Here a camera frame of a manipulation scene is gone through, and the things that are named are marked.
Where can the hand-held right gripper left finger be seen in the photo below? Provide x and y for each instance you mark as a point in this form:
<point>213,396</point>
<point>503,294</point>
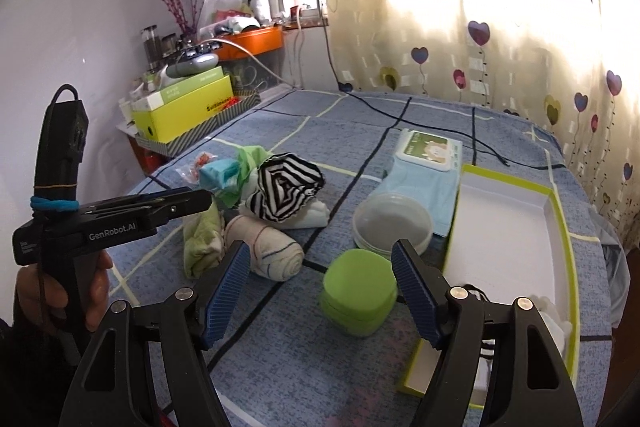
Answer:
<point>227,294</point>

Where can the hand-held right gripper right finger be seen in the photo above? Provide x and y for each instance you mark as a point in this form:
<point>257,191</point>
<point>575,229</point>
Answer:
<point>415,297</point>

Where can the striped tray box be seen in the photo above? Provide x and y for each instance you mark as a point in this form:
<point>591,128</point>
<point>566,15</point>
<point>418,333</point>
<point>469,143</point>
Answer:
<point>200,138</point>

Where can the grey oval device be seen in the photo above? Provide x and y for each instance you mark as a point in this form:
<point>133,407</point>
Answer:
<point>192,64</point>

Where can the person's left hand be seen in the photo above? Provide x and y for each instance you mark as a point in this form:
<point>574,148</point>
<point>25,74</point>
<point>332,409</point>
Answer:
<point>30,292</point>

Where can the small clear plastic packet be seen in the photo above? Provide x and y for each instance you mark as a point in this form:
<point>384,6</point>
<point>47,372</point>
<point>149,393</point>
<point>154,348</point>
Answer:
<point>197,163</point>

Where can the white folded cloth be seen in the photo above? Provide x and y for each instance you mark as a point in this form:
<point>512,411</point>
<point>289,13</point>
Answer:
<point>315,214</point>

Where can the green flat box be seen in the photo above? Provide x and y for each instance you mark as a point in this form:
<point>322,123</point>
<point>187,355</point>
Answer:
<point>192,83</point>

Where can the white rolled towel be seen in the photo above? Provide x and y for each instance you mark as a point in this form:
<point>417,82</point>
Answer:
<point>270,252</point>

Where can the white tube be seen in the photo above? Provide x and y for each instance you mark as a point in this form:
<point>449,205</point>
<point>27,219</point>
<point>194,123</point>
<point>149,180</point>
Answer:
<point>250,57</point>

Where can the grey cloth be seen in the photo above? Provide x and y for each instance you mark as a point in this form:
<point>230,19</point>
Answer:
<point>612,267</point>

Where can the white box with green rim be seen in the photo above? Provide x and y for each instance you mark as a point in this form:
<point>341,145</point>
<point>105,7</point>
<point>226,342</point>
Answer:
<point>505,247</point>

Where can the heart print curtain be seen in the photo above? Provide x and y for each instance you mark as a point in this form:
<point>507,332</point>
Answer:
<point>525,7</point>

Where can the small white box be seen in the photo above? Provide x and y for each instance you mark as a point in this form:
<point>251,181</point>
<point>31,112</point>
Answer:
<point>147,103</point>

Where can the bright green cloth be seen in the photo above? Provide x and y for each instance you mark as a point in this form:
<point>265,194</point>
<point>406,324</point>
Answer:
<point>357,292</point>

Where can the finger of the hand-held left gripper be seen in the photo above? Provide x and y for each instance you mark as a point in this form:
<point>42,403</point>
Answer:
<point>150,197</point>
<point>175,204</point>

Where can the white fluffy cloth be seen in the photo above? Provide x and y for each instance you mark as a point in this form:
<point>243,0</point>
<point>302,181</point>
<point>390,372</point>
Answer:
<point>550,314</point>

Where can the red bedside cabinet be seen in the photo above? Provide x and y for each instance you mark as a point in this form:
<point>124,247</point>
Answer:
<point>147,159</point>

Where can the clear round plastic container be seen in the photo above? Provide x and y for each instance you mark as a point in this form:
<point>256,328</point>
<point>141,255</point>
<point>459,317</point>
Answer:
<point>392,219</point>

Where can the yellow box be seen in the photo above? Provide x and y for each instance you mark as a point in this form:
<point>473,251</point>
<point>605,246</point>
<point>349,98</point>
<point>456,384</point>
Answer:
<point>185,117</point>

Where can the blue elastic band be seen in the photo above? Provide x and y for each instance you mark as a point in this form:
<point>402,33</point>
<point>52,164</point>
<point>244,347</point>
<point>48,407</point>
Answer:
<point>55,206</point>

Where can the orange basket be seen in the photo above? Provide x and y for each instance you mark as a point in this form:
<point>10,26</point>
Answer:
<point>260,42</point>

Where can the pale green cloth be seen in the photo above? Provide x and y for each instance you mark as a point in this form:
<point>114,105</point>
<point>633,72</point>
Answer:
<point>250,157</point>

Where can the blue face mask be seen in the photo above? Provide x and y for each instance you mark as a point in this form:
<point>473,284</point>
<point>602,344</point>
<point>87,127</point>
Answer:
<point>222,174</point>

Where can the green and white towel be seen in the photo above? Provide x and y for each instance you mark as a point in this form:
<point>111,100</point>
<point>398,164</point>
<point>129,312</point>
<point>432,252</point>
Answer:
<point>200,247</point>

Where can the black white striped cloth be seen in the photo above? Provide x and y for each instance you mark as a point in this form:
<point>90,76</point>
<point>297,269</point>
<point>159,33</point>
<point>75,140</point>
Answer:
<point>285,187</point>

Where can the tall glass jar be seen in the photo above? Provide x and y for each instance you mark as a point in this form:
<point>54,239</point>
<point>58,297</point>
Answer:
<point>151,44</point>

